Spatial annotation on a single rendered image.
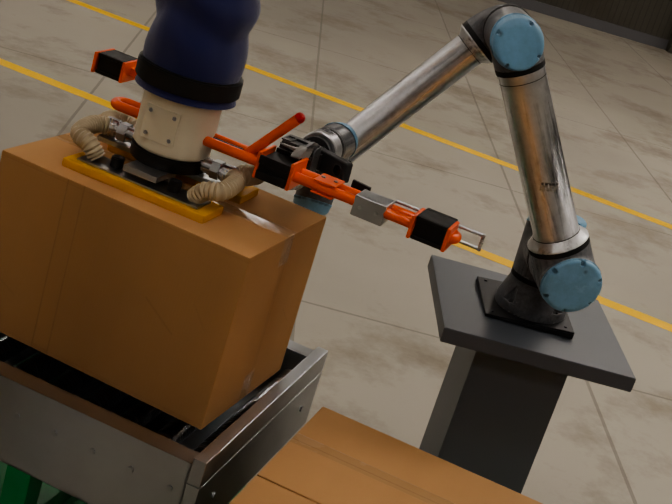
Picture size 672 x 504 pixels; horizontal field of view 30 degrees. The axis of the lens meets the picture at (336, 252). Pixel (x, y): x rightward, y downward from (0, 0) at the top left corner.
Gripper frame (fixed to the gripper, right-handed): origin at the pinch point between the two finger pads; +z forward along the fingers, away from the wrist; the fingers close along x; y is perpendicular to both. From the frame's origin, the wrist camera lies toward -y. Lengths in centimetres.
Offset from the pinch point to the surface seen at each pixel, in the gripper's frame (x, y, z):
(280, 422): -61, -11, -10
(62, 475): -68, 19, 36
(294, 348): -52, -3, -31
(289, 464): -57, -21, 12
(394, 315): -112, 12, -219
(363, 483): -57, -36, 6
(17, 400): -56, 32, 36
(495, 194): -113, 21, -442
